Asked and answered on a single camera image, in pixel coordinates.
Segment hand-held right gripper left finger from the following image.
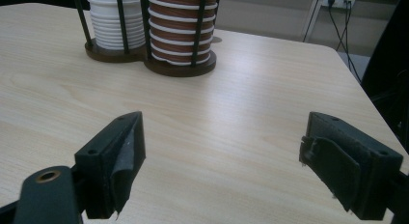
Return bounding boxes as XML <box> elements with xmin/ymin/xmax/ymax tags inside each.
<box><xmin>74</xmin><ymin>111</ymin><xmax>147</xmax><ymax>220</ymax></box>

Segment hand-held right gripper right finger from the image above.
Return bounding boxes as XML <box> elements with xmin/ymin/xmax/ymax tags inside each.
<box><xmin>298</xmin><ymin>111</ymin><xmax>404</xmax><ymax>221</ymax></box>

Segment dark wooden double cup holder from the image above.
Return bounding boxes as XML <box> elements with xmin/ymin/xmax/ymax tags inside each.
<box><xmin>71</xmin><ymin>0</ymin><xmax>223</xmax><ymax>78</ymax></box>

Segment stack of white paper cups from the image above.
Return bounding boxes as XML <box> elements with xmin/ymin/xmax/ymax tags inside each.
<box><xmin>86</xmin><ymin>0</ymin><xmax>147</xmax><ymax>51</ymax></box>

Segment stack of brown paper cups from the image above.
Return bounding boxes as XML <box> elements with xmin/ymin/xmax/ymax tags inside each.
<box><xmin>147</xmin><ymin>0</ymin><xmax>220</xmax><ymax>67</ymax></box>

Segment black power cables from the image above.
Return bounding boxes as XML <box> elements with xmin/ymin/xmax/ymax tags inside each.
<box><xmin>327</xmin><ymin>0</ymin><xmax>364</xmax><ymax>84</ymax></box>

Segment white metal frame leg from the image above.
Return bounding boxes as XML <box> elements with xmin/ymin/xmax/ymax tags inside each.
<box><xmin>301</xmin><ymin>0</ymin><xmax>323</xmax><ymax>43</ymax></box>

